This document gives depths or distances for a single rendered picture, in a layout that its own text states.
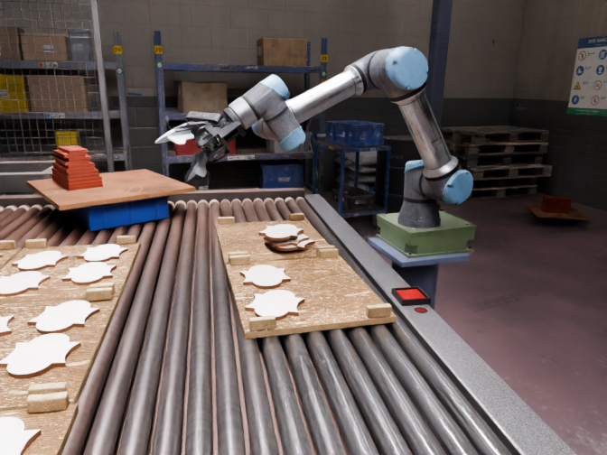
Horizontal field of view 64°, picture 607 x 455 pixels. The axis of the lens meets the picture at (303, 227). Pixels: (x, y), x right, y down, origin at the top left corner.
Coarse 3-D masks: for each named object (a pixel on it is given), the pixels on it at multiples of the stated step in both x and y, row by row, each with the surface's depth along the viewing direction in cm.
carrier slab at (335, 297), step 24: (264, 264) 141; (288, 264) 142; (312, 264) 142; (336, 264) 142; (240, 288) 125; (288, 288) 125; (312, 288) 125; (336, 288) 125; (360, 288) 126; (240, 312) 112; (312, 312) 112; (336, 312) 112; (360, 312) 112; (264, 336) 104
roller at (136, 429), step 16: (176, 208) 209; (176, 224) 184; (176, 240) 167; (176, 256) 155; (160, 272) 141; (160, 288) 128; (160, 304) 118; (160, 320) 111; (160, 336) 105; (144, 352) 98; (160, 352) 100; (144, 368) 92; (144, 384) 88; (144, 400) 83; (128, 416) 80; (144, 416) 80; (128, 432) 76; (144, 432) 77; (128, 448) 72; (144, 448) 74
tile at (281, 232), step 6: (270, 228) 156; (276, 228) 156; (282, 228) 156; (288, 228) 156; (294, 228) 156; (300, 228) 156; (264, 234) 152; (270, 234) 150; (276, 234) 150; (282, 234) 151; (288, 234) 151; (294, 234) 151; (276, 240) 148; (282, 240) 148
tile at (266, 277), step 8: (240, 272) 132; (248, 272) 132; (256, 272) 132; (264, 272) 132; (272, 272) 132; (280, 272) 133; (248, 280) 127; (256, 280) 127; (264, 280) 127; (272, 280) 127; (280, 280) 127; (288, 280) 129; (264, 288) 124; (272, 288) 124
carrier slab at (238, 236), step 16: (240, 224) 180; (256, 224) 180; (272, 224) 180; (288, 224) 181; (304, 224) 181; (224, 240) 161; (240, 240) 162; (256, 240) 162; (320, 240) 163; (224, 256) 147; (256, 256) 147; (272, 256) 147; (288, 256) 147; (304, 256) 148
